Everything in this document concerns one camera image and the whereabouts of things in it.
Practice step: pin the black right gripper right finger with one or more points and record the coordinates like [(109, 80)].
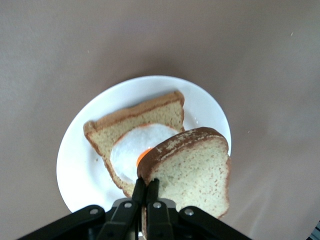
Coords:
[(157, 220)]

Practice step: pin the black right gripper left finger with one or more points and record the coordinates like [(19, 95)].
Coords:
[(125, 215)]

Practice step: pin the plain bread slice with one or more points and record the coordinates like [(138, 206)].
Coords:
[(195, 175)]

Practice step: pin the fried egg toy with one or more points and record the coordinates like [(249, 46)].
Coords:
[(135, 147)]

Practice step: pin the white round plate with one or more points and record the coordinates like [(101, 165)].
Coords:
[(82, 160)]

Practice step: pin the toast with fried egg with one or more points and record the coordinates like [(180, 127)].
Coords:
[(155, 112)]

